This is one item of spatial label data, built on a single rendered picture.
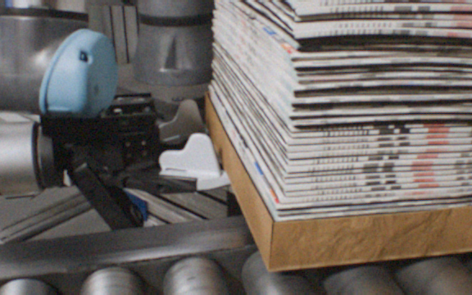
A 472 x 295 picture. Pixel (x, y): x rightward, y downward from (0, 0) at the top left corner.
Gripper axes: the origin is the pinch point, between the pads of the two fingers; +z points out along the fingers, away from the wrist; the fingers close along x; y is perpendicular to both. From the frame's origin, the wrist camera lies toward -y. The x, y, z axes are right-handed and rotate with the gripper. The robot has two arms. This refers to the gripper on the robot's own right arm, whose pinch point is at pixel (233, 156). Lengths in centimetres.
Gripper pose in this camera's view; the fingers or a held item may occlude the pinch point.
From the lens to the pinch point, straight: 56.4
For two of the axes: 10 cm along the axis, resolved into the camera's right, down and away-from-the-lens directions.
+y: 0.0, -9.1, -4.1
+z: 9.8, -0.8, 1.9
